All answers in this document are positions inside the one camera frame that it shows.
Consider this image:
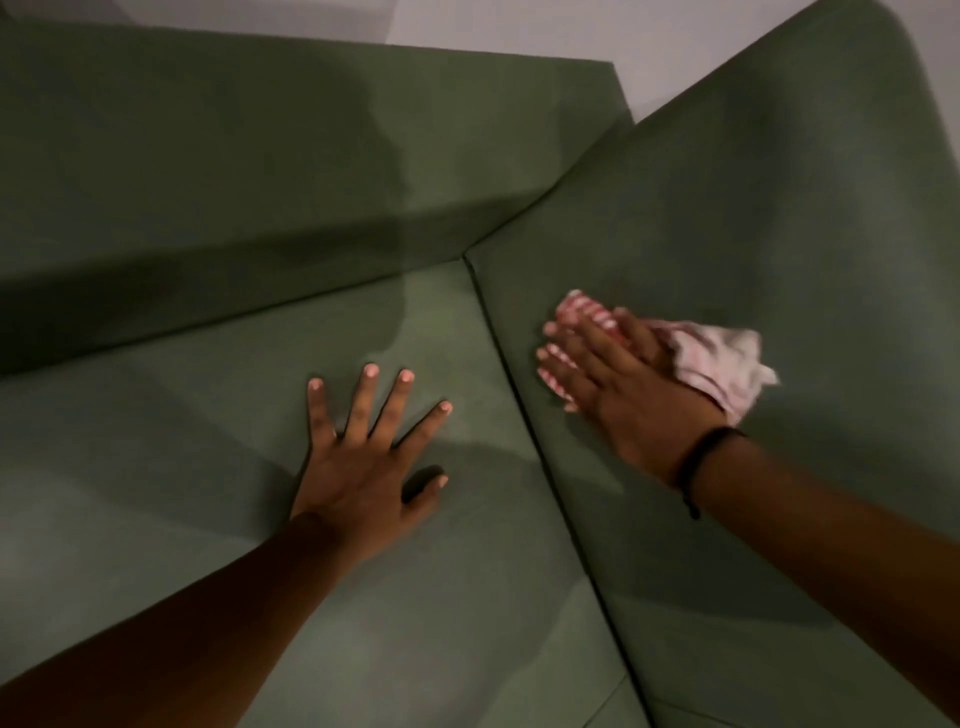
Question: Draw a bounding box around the person's right hand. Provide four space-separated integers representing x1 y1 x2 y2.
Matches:
534 306 742 490

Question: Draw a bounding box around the person's left hand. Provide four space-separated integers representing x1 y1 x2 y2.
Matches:
288 363 454 567

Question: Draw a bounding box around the red white striped cloth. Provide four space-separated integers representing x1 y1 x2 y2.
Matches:
537 289 781 427

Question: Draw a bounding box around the person's left forearm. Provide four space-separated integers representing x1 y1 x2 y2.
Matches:
0 513 355 728

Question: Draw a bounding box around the person's right forearm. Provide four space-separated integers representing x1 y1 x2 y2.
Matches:
686 433 960 706

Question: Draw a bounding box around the green sofa seat cushion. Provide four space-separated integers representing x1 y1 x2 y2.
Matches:
0 255 652 728

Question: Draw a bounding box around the black wristband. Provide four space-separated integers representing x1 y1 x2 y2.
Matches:
675 426 748 522

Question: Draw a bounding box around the green sofa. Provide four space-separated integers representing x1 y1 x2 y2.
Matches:
0 0 960 728

